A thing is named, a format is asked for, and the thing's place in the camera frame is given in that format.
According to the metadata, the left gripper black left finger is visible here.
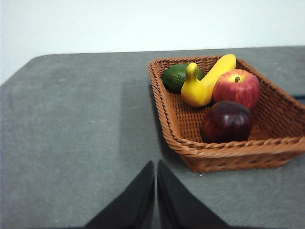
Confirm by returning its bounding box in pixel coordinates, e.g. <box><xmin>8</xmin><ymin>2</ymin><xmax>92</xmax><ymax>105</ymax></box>
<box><xmin>84</xmin><ymin>160</ymin><xmax>155</xmax><ymax>229</ymax></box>

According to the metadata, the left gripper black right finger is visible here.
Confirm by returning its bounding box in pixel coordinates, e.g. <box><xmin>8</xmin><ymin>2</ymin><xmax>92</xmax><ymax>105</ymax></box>
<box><xmin>156</xmin><ymin>159</ymin><xmax>231</xmax><ymax>229</ymax></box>

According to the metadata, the dark purple plum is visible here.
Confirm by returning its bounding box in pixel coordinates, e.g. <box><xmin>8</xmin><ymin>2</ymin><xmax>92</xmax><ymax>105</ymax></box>
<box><xmin>202</xmin><ymin>101</ymin><xmax>254</xmax><ymax>144</ymax></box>

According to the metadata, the brown wicker basket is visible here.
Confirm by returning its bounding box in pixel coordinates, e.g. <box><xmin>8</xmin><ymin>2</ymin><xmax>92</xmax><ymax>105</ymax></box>
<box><xmin>148</xmin><ymin>55</ymin><xmax>305</xmax><ymax>173</ymax></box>

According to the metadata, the yellow banana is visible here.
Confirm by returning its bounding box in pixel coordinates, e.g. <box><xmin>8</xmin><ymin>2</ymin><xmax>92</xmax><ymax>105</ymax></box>
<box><xmin>181</xmin><ymin>53</ymin><xmax>237</xmax><ymax>107</ymax></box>

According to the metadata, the red apple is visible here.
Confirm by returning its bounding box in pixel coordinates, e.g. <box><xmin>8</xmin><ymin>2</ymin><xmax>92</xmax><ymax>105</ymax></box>
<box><xmin>213</xmin><ymin>69</ymin><xmax>261</xmax><ymax>111</ymax></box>

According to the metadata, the green avocado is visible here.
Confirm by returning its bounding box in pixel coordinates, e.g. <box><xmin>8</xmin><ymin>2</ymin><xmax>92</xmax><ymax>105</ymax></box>
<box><xmin>161</xmin><ymin>63</ymin><xmax>205</xmax><ymax>94</ymax></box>

